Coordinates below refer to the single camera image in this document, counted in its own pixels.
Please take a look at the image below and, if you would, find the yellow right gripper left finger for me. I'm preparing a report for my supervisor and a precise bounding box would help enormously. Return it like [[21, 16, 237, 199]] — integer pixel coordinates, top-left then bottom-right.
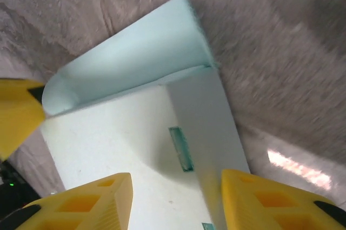
[[2, 172, 134, 230]]

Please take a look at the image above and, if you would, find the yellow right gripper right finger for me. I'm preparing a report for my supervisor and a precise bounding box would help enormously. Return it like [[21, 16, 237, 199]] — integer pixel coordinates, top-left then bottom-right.
[[221, 169, 346, 230]]

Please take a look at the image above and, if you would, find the light blue paper box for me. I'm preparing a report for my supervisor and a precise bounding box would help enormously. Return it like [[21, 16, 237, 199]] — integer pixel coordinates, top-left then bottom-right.
[[40, 0, 251, 230]]

